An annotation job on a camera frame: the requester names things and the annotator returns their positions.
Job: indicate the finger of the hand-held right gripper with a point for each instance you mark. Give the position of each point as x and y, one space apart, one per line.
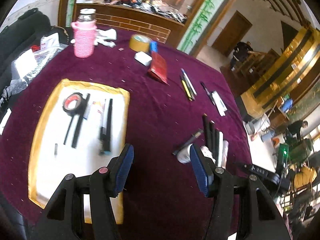
252 170

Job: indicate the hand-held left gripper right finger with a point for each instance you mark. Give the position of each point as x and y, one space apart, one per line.
198 170

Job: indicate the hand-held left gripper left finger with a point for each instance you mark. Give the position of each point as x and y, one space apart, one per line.
123 170

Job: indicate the pink fluffy toy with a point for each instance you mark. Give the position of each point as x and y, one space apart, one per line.
208 153

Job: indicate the yellow-rimmed white tray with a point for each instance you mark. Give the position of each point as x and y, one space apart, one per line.
75 165

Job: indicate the long black marker teal ends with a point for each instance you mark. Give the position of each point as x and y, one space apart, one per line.
109 122

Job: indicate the dark grey marker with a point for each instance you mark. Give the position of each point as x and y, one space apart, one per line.
81 122

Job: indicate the slim black pen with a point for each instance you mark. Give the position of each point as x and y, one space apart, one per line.
71 130

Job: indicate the white glue tube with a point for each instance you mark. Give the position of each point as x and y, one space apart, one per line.
97 107

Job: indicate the black electrical tape roll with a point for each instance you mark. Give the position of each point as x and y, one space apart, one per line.
68 107

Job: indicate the dark blue pen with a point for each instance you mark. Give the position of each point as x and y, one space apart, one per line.
190 140

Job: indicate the plain black marker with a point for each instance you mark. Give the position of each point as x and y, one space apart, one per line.
212 136

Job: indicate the black marker yellow band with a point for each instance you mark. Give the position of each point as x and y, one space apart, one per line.
206 130

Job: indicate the white pen package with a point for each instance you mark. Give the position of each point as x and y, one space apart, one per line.
220 103

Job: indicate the blue water jug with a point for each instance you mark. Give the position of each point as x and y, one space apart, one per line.
288 105

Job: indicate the grey pen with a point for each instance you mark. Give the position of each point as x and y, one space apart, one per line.
188 86

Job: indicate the white pen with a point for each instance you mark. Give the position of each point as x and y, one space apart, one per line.
191 85

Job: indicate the red packet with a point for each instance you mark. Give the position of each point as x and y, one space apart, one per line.
158 67

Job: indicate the small white box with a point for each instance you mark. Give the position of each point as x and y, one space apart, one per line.
143 58

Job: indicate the small blue box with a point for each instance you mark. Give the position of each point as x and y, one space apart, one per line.
153 47

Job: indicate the yellow tape roll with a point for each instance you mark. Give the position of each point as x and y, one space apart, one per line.
138 43

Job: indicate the white paper slip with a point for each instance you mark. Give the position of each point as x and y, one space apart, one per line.
5 121

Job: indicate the white gloves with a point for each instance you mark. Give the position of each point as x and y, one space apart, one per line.
106 37

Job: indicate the bubble wrap sheet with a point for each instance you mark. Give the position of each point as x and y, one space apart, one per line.
35 67

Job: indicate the brown wooden door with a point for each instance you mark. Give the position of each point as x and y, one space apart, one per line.
232 33

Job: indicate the bottle with pink knit sleeve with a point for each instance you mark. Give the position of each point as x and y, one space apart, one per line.
83 37

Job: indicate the white pouch red print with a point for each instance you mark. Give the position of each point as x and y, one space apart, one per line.
50 41

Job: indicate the wooden glass cabinet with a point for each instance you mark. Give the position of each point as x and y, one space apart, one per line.
140 10

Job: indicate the black leather sofa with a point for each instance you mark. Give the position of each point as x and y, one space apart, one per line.
22 32

